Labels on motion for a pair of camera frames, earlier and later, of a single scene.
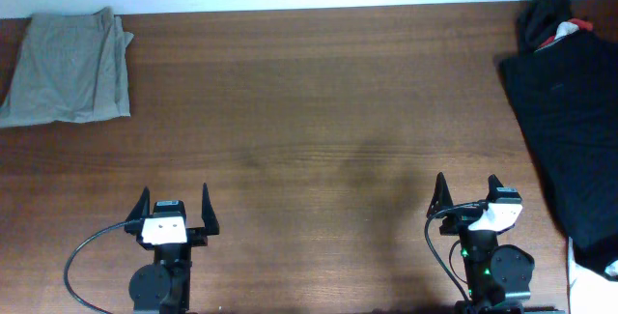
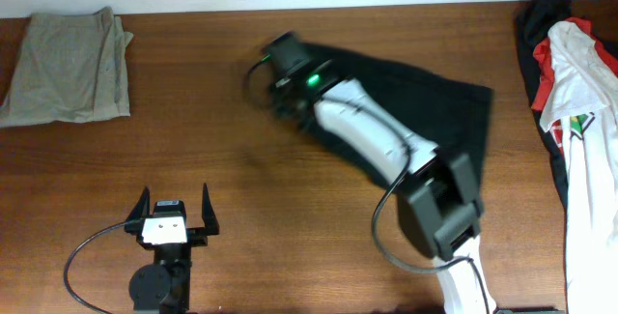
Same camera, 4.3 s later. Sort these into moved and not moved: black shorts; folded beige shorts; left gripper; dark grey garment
Moved: black shorts
Not moved: left gripper; dark grey garment; folded beige shorts
